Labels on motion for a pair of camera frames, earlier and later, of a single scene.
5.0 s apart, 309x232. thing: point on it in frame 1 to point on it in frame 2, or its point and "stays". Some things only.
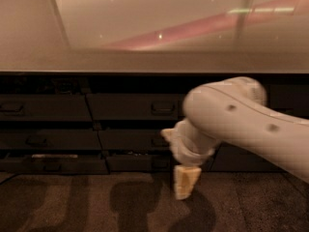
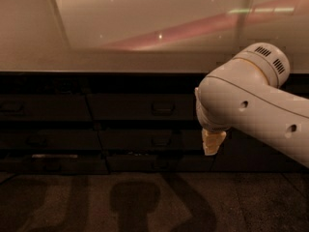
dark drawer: (136, 106) stays
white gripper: (182, 148) to (209, 125)
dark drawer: (44, 107) stays
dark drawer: (50, 139) stays
